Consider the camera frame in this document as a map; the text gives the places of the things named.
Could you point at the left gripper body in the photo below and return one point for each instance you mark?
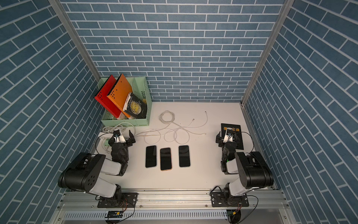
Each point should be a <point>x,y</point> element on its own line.
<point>124,146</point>

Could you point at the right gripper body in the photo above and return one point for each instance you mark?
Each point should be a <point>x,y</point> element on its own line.
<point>222,144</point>

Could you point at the phone with light blue case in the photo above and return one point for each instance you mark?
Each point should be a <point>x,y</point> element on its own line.
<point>151,157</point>

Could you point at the black phone dark case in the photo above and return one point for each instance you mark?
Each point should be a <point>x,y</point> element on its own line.
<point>184,156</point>

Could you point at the phone with pink case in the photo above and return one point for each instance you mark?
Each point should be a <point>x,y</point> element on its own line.
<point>165,159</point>

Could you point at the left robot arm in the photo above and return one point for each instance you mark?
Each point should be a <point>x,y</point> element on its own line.
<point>83,172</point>

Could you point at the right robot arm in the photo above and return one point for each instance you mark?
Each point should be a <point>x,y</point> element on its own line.
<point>251,168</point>

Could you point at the green charger plug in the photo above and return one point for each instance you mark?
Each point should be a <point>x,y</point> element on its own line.
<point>105,144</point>

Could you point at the black Murphy's law book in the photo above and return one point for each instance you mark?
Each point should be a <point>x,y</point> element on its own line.
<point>237,137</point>

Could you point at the Moon and Sixpence book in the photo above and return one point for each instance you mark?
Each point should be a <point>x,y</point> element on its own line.
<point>135,107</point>

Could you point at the orange folder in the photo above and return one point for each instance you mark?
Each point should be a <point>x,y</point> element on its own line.
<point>119,93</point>

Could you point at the red folder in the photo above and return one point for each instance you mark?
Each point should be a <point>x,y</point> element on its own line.
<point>101,97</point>

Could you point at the small black controller board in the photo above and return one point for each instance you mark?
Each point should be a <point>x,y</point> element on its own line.
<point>114,215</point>

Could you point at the mint green perforated basket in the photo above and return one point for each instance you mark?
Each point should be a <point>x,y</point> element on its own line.
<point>141,90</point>

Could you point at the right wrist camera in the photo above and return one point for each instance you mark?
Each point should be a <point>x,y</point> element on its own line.
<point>228,135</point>

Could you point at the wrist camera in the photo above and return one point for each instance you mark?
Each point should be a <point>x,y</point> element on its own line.
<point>118,137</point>
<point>228,135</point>

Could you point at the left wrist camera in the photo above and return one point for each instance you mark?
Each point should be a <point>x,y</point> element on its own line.
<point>118,137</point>

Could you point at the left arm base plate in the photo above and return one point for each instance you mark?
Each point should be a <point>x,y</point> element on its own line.
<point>124,200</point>

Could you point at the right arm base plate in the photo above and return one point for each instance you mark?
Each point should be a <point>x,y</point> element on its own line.
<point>218,199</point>

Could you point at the aluminium front rail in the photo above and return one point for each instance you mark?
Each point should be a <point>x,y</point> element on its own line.
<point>170,199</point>

